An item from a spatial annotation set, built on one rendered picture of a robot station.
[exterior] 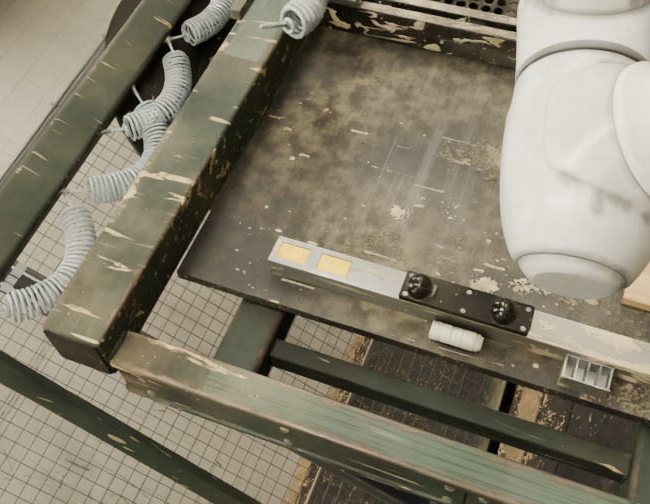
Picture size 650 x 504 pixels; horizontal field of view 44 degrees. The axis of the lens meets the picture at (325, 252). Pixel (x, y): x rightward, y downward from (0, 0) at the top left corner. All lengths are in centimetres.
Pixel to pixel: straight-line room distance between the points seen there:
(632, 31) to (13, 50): 620
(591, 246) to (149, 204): 91
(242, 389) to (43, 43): 570
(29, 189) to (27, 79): 474
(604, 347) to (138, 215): 74
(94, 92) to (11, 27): 482
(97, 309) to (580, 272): 84
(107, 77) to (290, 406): 108
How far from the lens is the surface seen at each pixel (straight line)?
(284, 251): 130
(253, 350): 131
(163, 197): 133
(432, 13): 164
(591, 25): 62
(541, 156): 56
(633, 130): 54
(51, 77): 659
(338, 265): 128
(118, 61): 203
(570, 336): 125
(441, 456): 114
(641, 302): 133
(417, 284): 113
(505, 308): 112
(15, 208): 182
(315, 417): 116
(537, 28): 64
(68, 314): 126
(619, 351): 125
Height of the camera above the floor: 192
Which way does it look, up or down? 12 degrees down
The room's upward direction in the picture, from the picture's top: 58 degrees counter-clockwise
